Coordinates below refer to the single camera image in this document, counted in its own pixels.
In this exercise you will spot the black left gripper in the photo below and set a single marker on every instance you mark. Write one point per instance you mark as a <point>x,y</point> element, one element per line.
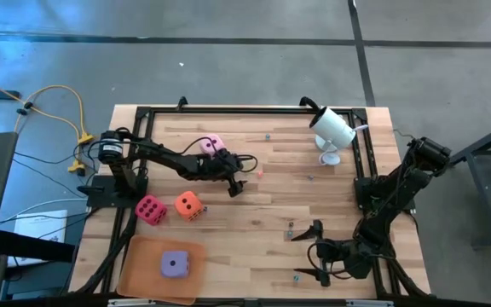
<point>222,166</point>

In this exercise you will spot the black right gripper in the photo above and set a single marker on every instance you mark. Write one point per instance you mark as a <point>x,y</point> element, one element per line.
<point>335,256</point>

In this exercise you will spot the orange foam die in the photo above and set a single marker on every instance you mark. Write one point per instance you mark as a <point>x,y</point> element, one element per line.
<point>188,205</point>

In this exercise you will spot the light pink foam die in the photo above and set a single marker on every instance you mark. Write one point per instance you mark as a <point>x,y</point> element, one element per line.
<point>211,143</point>

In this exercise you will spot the red foam die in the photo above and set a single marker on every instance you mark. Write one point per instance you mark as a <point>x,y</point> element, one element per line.
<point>151,210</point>

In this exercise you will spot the purple foam die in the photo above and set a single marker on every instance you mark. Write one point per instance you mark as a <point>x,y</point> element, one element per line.
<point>175,264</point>

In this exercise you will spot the orange plastic tray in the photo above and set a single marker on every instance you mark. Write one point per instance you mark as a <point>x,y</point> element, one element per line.
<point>143,268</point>

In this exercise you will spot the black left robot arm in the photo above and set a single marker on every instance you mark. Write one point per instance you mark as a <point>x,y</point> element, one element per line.
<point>164,158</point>

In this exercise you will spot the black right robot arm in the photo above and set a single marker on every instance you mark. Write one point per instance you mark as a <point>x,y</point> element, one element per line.
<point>399,187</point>

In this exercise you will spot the yellow plug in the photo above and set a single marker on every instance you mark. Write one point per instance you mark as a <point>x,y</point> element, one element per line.
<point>77,166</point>
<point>84,137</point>

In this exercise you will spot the black metal table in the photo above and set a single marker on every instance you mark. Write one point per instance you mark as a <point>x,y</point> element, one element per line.
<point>475,145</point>

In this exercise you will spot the white paper sheet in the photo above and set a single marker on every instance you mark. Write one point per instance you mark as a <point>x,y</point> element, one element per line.
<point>41,226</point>

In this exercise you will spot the black desk beam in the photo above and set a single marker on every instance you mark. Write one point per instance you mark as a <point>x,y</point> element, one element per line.
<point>32,247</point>

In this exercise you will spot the silver table bracket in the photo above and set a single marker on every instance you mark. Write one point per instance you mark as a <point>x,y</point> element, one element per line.
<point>369,303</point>
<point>130,302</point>

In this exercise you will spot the black metal frame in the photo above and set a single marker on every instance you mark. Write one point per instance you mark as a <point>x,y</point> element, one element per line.
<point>250,110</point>

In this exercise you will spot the black frame clamp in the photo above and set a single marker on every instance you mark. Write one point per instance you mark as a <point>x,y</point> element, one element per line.
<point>182,102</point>
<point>309,102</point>

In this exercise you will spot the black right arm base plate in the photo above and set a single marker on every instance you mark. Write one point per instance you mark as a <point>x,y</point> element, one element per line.
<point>408,204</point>

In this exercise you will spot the white table camera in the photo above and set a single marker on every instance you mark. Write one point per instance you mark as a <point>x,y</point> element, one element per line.
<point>333,128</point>

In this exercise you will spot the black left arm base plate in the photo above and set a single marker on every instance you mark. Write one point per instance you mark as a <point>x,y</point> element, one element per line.
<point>100,198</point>

